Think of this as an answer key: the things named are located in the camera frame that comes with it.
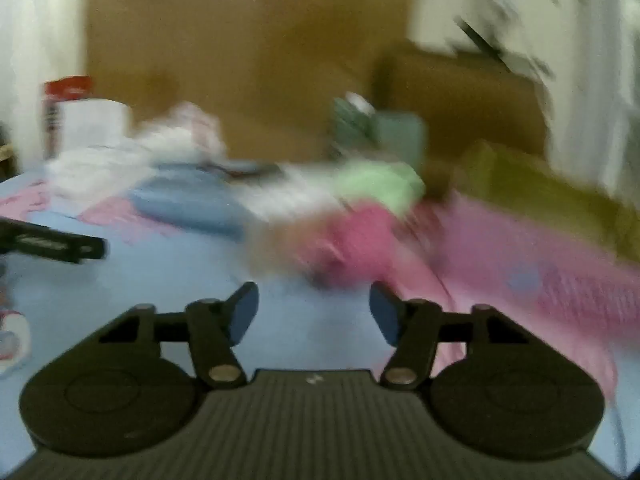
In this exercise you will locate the green soft cloth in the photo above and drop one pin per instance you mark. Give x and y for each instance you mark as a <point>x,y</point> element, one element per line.
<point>382,185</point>

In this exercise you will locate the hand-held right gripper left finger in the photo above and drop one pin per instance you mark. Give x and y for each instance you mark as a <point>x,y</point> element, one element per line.
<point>244,312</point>

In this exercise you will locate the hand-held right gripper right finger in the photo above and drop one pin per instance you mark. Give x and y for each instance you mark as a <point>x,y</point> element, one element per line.
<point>386,316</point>

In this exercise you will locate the brown wooden board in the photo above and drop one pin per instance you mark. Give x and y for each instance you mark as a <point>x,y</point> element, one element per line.
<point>240,50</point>

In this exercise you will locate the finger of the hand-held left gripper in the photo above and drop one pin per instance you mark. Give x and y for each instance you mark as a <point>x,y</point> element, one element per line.
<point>55,245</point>

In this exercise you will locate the pink tin box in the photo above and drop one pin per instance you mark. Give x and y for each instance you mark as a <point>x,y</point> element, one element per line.
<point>525,192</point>

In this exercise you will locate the white plastic bag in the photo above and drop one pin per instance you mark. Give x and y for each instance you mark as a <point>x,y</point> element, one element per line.
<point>182,127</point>

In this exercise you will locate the red snack bag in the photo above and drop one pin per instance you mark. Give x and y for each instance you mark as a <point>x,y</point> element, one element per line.
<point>62,91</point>

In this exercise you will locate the teal plastic cup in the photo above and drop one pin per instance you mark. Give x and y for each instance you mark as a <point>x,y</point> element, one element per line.
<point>402,135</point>

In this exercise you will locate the blue pig printed tablecloth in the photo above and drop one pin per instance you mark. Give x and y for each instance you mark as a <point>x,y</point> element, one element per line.
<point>170,285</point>

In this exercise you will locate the green drink carton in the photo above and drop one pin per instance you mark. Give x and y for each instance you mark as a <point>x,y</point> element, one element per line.
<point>350,122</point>

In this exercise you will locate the brown woven chair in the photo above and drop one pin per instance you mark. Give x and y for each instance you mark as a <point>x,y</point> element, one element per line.
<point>460,95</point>

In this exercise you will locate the blue soft cloth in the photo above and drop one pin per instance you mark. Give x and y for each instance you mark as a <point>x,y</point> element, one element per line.
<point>185,202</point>

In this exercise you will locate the white tissue pack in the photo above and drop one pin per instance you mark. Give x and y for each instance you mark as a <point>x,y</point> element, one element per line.
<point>92,160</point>

